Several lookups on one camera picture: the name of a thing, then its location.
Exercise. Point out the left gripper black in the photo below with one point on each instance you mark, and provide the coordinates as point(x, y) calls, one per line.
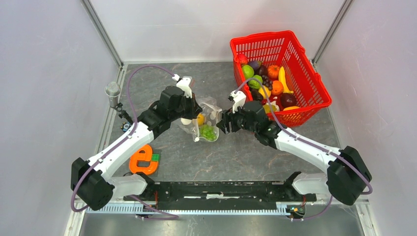
point(195, 109)

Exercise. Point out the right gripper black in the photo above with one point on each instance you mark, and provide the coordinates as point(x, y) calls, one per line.
point(228, 116)

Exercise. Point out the yellow orange lemon fruit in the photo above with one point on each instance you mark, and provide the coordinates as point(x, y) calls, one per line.
point(200, 119)

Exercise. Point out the clear dotted zip top bag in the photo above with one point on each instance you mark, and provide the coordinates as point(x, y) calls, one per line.
point(212, 116)

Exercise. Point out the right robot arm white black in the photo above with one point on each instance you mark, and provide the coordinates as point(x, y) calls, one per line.
point(347, 174)

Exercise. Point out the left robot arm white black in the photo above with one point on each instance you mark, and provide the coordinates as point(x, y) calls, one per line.
point(93, 181)

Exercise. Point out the purple eggplant top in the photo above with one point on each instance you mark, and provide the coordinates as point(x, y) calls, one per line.
point(255, 64)

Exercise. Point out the yellow green pepper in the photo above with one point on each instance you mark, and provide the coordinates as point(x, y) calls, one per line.
point(271, 108)

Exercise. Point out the dark eggplant lower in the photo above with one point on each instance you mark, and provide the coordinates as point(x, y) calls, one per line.
point(256, 95)

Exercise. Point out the yellow lemon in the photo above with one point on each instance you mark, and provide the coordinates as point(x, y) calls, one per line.
point(264, 92)

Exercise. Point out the green wrinkled cabbage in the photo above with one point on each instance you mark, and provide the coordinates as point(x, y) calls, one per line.
point(256, 82)

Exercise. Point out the dark purple grape bunch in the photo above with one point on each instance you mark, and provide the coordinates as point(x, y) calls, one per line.
point(267, 82)

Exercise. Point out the orange tangerine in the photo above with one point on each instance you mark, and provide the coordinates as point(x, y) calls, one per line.
point(277, 88)

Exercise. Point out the dark red plum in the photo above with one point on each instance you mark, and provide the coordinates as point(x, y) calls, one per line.
point(288, 100)

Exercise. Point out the yellow orange mango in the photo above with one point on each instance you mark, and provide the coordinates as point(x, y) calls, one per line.
point(291, 108)

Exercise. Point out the green apple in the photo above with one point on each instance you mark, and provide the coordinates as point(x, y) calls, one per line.
point(248, 71)

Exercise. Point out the orange pumpkin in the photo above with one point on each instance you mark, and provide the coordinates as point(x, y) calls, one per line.
point(273, 72)

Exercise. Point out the yellow banana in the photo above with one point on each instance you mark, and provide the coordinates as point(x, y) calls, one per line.
point(282, 79)

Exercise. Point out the green small block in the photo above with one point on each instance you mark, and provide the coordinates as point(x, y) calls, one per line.
point(155, 157)

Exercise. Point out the red apple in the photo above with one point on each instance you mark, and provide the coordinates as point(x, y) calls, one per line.
point(241, 59)

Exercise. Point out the orange letter e toy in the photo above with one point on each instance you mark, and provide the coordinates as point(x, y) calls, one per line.
point(140, 161)

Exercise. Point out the grey microphone on stand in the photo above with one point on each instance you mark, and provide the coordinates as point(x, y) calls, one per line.
point(113, 91)

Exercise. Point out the red plastic basket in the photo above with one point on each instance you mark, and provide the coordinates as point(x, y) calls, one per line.
point(282, 48)

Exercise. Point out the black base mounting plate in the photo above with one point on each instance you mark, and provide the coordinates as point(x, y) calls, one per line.
point(222, 195)

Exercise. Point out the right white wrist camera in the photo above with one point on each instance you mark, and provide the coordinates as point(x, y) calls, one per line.
point(238, 98)

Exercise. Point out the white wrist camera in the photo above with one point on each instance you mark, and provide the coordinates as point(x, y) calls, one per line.
point(238, 98)
point(184, 83)

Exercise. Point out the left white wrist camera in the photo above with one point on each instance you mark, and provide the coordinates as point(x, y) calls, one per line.
point(184, 83)

